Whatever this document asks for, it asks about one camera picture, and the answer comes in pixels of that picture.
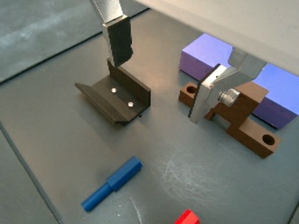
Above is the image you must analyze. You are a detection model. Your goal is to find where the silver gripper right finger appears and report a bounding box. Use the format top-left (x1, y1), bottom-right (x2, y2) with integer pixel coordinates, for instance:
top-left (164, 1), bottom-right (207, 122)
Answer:
top-left (189, 47), bottom-right (267, 123)

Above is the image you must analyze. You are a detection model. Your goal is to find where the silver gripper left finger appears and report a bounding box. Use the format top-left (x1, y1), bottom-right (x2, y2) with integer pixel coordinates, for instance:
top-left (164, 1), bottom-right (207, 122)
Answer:
top-left (89, 0), bottom-right (133, 67)

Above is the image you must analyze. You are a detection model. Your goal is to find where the brown T-shaped block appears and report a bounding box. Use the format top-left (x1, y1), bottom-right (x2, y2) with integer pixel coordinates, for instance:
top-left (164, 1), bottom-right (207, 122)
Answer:
top-left (177, 80), bottom-right (281, 159)

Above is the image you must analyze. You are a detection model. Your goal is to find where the purple base board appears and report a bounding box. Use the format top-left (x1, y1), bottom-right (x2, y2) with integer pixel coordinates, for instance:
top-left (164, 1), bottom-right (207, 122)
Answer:
top-left (179, 34), bottom-right (299, 130)

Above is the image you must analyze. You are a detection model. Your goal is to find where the blue peg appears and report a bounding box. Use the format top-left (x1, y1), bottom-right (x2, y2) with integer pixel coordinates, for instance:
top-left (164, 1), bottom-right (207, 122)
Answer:
top-left (81, 157), bottom-right (143, 212)

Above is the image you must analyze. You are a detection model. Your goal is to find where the red peg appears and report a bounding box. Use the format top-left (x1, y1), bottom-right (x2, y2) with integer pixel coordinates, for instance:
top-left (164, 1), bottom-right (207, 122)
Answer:
top-left (173, 209), bottom-right (201, 224)

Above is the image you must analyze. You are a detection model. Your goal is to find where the black angle bracket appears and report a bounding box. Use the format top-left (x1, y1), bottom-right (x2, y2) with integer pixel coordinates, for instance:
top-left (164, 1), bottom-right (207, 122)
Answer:
top-left (75, 60), bottom-right (151, 125)

